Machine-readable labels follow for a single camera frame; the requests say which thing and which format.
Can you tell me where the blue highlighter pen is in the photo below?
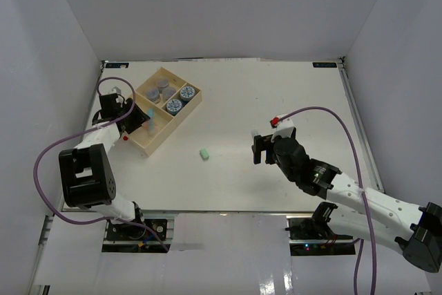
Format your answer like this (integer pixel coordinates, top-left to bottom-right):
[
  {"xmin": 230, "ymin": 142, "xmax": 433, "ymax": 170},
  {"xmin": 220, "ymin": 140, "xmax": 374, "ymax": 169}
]
[{"xmin": 146, "ymin": 108, "xmax": 156, "ymax": 135}]

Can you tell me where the blue patterned jar front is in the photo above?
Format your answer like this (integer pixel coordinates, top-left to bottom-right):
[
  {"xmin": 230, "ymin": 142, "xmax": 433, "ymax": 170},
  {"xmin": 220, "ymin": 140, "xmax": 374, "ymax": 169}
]
[{"xmin": 166, "ymin": 99, "xmax": 183, "ymax": 116}]

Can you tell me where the blue patterned jar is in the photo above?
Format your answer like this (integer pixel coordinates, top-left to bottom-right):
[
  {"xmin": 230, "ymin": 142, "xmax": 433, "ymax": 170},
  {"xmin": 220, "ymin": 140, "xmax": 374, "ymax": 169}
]
[
  {"xmin": 179, "ymin": 86, "xmax": 196, "ymax": 104},
  {"xmin": 166, "ymin": 99, "xmax": 183, "ymax": 116}
]

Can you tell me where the blue patterned jar back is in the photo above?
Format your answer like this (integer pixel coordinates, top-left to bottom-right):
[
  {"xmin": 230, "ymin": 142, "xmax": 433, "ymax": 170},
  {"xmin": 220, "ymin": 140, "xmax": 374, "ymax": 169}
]
[{"xmin": 179, "ymin": 86, "xmax": 196, "ymax": 104}]

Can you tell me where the green highlighter cap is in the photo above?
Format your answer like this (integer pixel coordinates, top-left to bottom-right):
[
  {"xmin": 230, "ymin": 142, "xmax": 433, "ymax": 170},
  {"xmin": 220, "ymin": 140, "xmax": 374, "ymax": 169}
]
[{"xmin": 199, "ymin": 149, "xmax": 210, "ymax": 160}]

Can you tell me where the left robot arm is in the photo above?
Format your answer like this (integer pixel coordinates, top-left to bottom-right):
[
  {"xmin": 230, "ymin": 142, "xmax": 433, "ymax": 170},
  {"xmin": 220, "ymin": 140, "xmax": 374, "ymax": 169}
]
[{"xmin": 59, "ymin": 92, "xmax": 151, "ymax": 239}]

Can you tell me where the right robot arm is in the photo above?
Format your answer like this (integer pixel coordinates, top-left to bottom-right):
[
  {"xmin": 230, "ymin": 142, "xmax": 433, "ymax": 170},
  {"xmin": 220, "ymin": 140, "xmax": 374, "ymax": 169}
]
[{"xmin": 252, "ymin": 135, "xmax": 441, "ymax": 273}]

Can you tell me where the beige three-compartment tray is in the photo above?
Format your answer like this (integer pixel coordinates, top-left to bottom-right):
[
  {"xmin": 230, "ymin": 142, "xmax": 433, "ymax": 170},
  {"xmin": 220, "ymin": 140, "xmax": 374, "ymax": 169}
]
[{"xmin": 128, "ymin": 67, "xmax": 202, "ymax": 156}]

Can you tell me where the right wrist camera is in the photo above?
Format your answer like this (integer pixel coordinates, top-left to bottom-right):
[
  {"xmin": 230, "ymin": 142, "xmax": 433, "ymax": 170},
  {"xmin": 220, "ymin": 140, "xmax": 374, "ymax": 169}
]
[{"xmin": 270, "ymin": 115, "xmax": 296, "ymax": 142}]

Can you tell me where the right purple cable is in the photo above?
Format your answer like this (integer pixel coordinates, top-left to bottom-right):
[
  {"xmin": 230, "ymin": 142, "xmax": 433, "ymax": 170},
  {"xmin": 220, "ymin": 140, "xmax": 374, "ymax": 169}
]
[{"xmin": 276, "ymin": 106, "xmax": 377, "ymax": 295}]

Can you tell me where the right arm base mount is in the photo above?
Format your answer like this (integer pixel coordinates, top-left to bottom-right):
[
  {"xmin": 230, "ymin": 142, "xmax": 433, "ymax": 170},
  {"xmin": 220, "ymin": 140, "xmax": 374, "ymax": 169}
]
[{"xmin": 285, "ymin": 216, "xmax": 356, "ymax": 257}]

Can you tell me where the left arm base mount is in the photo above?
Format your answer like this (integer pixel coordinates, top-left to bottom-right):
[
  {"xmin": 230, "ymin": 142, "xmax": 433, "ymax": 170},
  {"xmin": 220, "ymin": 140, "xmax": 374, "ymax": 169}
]
[{"xmin": 104, "ymin": 218, "xmax": 171, "ymax": 244}]

